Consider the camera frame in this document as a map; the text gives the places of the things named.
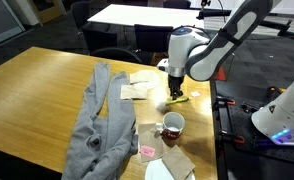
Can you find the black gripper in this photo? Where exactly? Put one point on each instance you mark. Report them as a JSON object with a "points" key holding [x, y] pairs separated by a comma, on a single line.
{"points": [[176, 82]]}

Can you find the green pen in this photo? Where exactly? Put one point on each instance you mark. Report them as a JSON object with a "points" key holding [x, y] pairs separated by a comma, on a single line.
{"points": [[178, 100]]}

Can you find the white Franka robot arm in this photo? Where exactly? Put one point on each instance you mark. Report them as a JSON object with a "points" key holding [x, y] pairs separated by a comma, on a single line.
{"points": [[207, 56]]}

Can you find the red mug white inside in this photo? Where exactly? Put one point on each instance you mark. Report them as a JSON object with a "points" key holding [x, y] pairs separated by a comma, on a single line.
{"points": [[170, 133]]}

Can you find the brown napkin beside mug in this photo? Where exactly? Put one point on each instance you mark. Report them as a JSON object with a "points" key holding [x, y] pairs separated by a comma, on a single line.
{"points": [[148, 135]]}

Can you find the pink sticky note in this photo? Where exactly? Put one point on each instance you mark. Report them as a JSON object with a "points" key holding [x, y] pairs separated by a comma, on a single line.
{"points": [[195, 94]]}

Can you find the large white plate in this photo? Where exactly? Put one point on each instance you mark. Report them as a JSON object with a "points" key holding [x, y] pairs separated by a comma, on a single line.
{"points": [[154, 81]]}

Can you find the brown napkin on large plate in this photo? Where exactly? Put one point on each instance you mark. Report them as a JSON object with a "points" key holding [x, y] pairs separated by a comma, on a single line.
{"points": [[141, 77]]}

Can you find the brown napkin lying flat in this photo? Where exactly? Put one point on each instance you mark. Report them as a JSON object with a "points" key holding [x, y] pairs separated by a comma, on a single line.
{"points": [[133, 92]]}

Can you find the red floor marker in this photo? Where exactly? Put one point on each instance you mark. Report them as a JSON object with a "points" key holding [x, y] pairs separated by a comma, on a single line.
{"points": [[221, 75]]}

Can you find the orange black clamp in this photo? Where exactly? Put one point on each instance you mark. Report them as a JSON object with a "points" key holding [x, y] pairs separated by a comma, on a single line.
{"points": [[276, 89], [228, 101], [235, 138]]}

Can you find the black office chair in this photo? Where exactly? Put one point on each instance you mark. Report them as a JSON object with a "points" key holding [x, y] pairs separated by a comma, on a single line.
{"points": [[152, 38], [117, 55], [97, 33]]}

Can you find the pink sticker on napkin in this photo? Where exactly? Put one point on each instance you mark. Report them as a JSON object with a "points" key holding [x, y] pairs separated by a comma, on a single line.
{"points": [[147, 151]]}

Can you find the black robot mounting board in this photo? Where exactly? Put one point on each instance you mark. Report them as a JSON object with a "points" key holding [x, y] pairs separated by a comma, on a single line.
{"points": [[240, 120]]}

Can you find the brown napkin on small plate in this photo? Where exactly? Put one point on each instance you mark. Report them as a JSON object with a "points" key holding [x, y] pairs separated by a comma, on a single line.
{"points": [[178, 163]]}

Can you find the small white plate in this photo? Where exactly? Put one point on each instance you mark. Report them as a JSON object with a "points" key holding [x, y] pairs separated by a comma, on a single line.
{"points": [[153, 171]]}

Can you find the white background table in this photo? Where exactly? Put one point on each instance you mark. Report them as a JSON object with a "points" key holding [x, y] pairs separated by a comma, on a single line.
{"points": [[143, 15]]}

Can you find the grey sweater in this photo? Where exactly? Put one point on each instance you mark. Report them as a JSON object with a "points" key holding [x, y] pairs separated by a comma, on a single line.
{"points": [[97, 133]]}

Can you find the wooden door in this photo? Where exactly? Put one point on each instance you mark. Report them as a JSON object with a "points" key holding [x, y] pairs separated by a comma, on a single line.
{"points": [[50, 10]]}

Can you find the glass partition panel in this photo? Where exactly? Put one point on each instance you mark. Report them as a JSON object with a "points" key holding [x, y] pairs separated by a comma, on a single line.
{"points": [[2, 20]]}

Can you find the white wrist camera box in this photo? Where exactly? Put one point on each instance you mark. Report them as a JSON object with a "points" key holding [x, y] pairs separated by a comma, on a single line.
{"points": [[162, 65]]}

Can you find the black mount bar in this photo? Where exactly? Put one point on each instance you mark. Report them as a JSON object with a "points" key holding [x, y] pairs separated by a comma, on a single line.
{"points": [[213, 14]]}

